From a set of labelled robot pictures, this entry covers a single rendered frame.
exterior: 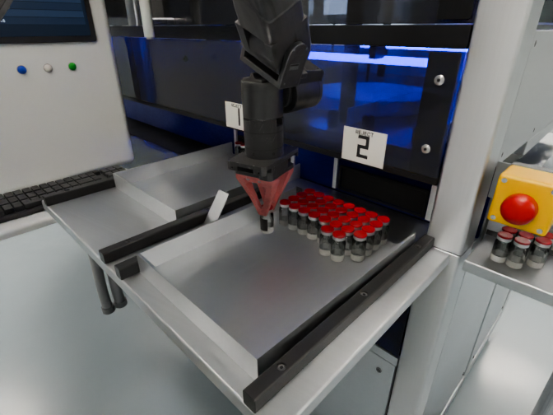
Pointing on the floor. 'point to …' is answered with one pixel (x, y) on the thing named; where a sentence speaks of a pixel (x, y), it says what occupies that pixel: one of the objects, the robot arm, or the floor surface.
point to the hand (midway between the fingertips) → (266, 207)
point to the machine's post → (465, 182)
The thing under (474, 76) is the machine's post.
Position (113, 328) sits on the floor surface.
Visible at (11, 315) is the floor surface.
